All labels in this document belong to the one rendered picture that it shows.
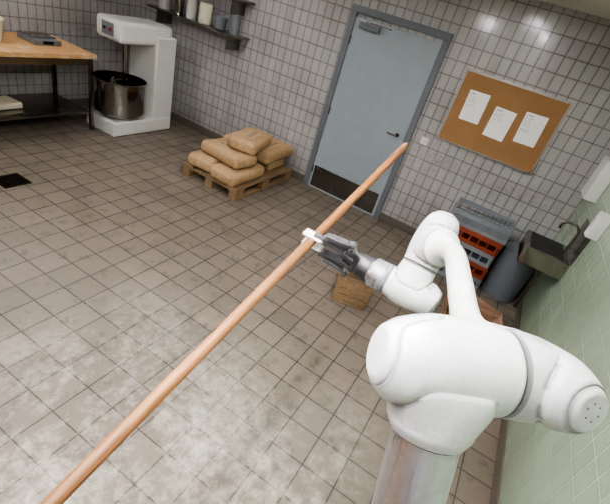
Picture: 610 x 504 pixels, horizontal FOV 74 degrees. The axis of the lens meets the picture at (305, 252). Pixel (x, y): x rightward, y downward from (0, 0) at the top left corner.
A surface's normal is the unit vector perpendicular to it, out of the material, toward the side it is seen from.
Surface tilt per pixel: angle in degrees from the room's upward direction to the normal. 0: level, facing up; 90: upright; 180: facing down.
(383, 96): 90
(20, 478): 0
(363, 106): 90
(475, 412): 72
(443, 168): 90
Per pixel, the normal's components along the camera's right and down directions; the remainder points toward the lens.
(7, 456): 0.26, -0.81
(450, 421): -0.01, 0.21
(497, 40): -0.48, 0.36
